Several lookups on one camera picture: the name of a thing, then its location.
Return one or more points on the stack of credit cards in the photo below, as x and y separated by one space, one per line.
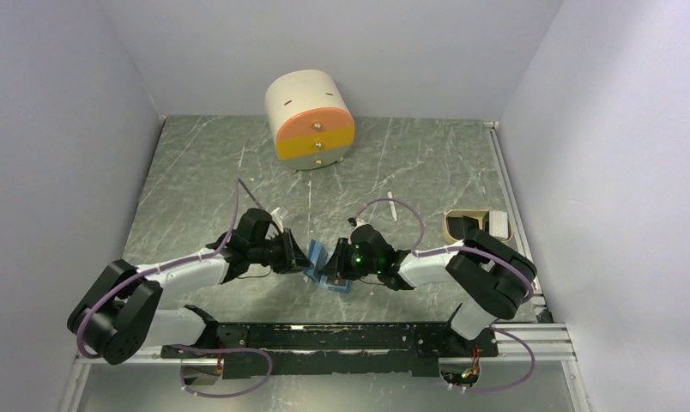
498 225

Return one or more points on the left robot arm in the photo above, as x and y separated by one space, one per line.
125 308

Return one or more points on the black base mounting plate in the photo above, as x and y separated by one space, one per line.
320 349

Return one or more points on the beige card tray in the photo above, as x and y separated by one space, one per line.
458 222

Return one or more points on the aluminium frame rail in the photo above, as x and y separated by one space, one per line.
536 370

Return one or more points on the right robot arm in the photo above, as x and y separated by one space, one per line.
496 278

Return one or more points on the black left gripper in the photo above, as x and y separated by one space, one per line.
293 258

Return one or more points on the right side aluminium rail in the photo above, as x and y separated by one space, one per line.
538 302

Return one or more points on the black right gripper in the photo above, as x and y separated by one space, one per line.
337 265

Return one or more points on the round cream drawer cabinet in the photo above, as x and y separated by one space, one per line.
309 121

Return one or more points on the white pen red cap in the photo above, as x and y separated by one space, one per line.
392 205

